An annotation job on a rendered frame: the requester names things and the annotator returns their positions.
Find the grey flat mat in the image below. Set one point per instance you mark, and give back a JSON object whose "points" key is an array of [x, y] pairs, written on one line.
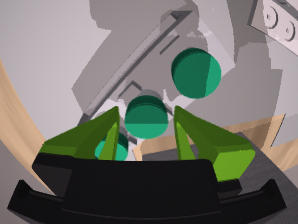
{"points": [[59, 54]]}

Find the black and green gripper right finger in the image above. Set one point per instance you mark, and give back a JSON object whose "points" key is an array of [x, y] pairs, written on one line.
{"points": [[229, 153]]}

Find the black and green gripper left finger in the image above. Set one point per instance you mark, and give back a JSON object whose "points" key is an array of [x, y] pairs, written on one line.
{"points": [[81, 141]]}

